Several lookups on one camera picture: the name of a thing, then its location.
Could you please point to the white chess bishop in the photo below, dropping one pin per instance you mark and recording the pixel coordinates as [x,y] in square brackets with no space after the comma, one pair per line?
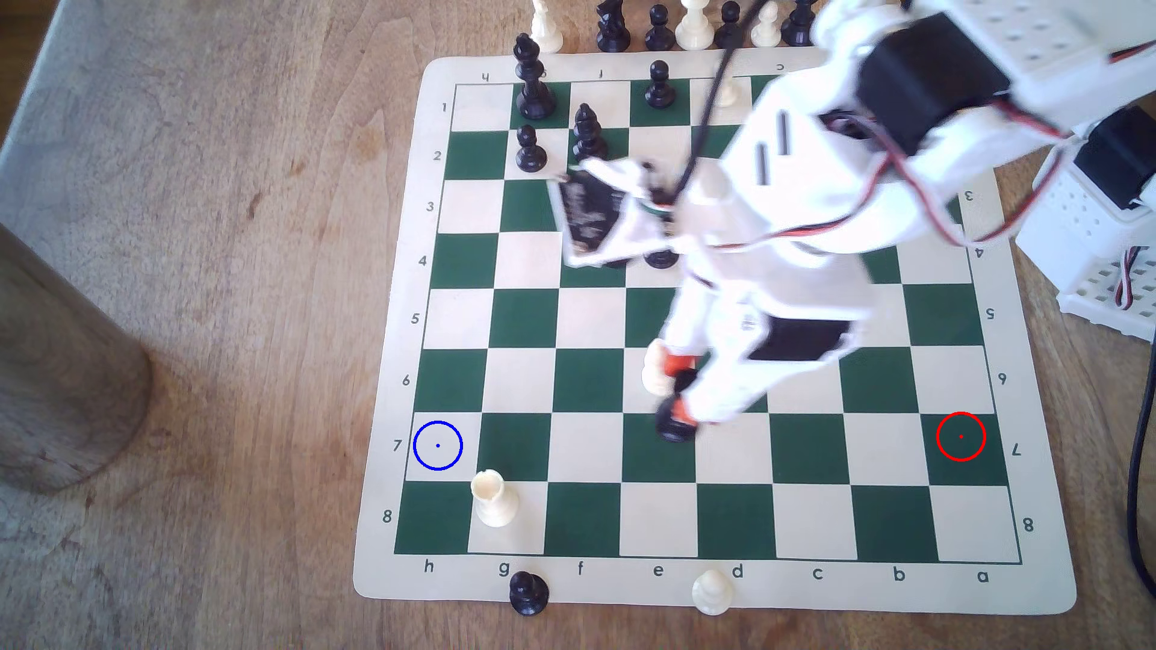
[652,377]

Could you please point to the white chess knight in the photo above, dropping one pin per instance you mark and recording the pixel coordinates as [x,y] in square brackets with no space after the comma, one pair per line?
[545,34]

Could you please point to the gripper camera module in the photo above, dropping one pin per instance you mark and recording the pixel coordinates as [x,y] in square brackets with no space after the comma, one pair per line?
[587,208]

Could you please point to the gripper finger with orange tip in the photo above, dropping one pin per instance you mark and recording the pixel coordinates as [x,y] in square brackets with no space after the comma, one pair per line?
[727,388]
[688,339]

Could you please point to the white chess rook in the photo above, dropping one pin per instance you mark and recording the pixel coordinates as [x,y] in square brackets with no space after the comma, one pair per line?
[495,504]

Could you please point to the white chess pawn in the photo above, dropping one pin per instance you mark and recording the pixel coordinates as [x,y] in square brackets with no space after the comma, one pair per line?
[728,94]
[766,32]
[713,594]

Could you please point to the white perforated base plate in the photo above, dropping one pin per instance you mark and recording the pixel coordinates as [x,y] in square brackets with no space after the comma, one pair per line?
[1097,302]

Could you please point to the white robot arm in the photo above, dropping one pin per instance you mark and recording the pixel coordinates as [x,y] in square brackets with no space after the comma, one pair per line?
[813,162]

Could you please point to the green white chess mat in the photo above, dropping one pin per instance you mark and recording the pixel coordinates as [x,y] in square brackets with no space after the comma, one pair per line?
[542,379]

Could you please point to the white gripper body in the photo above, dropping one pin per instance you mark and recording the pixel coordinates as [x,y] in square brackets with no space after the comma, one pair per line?
[796,340]

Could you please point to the black chess bishop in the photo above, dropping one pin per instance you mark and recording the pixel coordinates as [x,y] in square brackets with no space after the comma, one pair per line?
[661,260]
[589,135]

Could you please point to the black chess knight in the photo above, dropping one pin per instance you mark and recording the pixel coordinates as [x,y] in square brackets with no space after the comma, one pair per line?
[613,32]

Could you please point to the black chess rook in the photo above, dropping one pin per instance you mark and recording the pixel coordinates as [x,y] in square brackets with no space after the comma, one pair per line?
[675,430]

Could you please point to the black chess queen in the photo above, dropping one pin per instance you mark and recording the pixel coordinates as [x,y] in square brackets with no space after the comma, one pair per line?
[796,29]

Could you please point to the black chess pawn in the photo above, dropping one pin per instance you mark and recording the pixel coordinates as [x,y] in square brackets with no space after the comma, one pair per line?
[531,153]
[660,88]
[528,596]
[728,34]
[659,34]

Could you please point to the white chess king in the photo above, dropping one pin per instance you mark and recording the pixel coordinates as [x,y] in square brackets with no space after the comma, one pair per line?
[695,32]

